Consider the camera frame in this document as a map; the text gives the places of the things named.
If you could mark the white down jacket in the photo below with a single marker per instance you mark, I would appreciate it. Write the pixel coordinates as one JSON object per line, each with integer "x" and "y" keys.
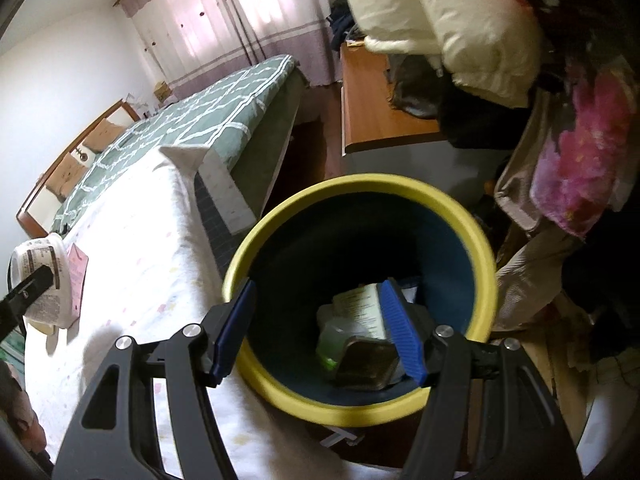
{"x": 450, "y": 20}

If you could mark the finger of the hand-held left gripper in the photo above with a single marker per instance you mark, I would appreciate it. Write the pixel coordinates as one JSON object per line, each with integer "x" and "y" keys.
{"x": 25, "y": 295}

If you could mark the dotted white tablecloth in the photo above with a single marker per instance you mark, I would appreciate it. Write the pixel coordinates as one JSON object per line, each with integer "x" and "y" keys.
{"x": 140, "y": 260}

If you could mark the wooden bed headboard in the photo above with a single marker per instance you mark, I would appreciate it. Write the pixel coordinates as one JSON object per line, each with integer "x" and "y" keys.
{"x": 50, "y": 175}

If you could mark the yellow rimmed blue bin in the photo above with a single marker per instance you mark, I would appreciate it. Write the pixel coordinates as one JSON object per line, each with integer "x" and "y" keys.
{"x": 300, "y": 400}

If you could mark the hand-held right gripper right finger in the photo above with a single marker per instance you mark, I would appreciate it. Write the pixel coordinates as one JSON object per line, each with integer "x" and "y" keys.
{"x": 400, "y": 330}

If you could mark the small cardboard box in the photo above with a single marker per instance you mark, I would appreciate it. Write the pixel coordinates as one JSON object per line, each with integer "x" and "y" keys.
{"x": 163, "y": 91}

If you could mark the green white coconut water bottle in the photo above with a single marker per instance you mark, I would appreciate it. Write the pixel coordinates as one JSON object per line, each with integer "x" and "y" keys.
{"x": 332, "y": 342}

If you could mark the wooden desk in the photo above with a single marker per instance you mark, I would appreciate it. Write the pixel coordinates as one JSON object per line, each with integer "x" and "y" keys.
{"x": 370, "y": 110}

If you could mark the pink floral cloth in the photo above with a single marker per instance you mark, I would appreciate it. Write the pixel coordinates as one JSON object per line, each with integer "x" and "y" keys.
{"x": 575, "y": 170}

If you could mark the pink packet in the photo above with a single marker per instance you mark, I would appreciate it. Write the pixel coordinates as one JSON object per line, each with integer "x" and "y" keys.
{"x": 77, "y": 270}

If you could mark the large brown pillow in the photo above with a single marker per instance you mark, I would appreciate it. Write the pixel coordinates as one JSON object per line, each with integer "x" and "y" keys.
{"x": 67, "y": 175}

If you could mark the brown plastic tray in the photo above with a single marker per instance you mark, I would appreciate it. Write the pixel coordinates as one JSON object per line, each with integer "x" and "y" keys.
{"x": 365, "y": 362}

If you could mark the white printed carton box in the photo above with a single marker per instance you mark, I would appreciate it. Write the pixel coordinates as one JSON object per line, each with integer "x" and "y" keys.
{"x": 362, "y": 310}

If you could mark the small brown pillow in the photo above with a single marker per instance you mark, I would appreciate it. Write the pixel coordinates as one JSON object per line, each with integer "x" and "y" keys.
{"x": 107, "y": 135}

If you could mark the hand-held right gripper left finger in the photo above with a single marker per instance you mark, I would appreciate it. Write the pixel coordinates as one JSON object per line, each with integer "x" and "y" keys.
{"x": 235, "y": 330}

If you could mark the white printed paper cup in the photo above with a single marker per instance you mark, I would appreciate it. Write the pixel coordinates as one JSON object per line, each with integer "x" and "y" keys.
{"x": 47, "y": 305}

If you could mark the dark bag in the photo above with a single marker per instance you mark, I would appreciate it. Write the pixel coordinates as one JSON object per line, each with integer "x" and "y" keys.
{"x": 415, "y": 90}

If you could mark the bed with green quilt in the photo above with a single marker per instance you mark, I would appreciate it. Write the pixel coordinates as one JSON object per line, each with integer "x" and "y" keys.
{"x": 200, "y": 115}

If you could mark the pink curtain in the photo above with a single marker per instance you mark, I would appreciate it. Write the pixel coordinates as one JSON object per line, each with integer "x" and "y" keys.
{"x": 250, "y": 20}

